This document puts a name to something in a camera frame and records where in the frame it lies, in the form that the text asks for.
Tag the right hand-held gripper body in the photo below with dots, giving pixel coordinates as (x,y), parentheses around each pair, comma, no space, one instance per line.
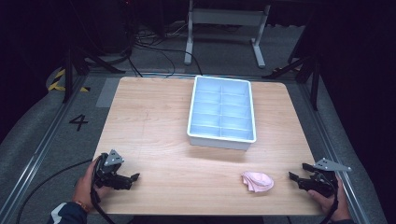
(322,182)

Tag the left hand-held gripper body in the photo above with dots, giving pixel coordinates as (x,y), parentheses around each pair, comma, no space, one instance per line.
(107,172)

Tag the pink sock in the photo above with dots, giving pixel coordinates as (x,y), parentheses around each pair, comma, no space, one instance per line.
(257,182)

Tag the white divided storage box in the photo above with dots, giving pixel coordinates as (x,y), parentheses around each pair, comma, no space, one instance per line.
(221,109)

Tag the person's right hand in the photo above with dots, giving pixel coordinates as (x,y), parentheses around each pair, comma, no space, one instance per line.
(334,205)

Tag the person's left hand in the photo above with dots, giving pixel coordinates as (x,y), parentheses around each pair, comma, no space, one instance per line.
(84,186)

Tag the grey tape patch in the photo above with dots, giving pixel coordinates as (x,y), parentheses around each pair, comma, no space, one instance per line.
(107,92)

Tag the black metal stand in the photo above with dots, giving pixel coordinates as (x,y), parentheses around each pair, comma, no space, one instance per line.
(76,65)
(311,68)

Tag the yellow black hazard tape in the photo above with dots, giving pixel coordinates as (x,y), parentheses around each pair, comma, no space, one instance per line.
(57,83)

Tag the aluminium floor rail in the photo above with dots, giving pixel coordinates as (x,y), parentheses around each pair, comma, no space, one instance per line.
(37,152)
(330,146)

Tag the white metal table frame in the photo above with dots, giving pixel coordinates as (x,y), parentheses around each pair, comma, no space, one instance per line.
(227,17)

